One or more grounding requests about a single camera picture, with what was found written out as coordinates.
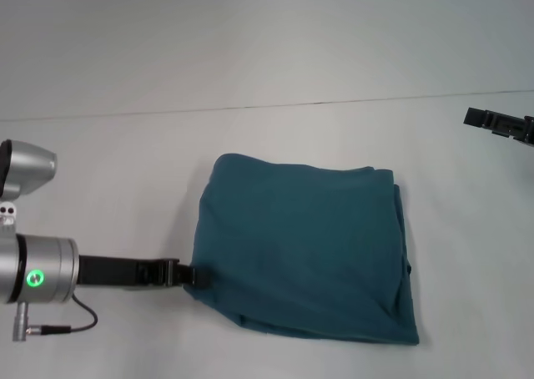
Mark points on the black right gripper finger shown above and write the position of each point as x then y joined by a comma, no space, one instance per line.
492,122

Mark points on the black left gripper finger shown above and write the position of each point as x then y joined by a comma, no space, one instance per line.
192,275

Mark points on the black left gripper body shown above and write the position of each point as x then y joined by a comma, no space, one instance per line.
121,270

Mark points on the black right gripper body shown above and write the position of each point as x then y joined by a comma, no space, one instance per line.
530,130

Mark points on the teal T-shirt with pink print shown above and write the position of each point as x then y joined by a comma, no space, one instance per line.
304,249

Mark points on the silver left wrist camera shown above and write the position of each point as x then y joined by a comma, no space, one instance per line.
29,168

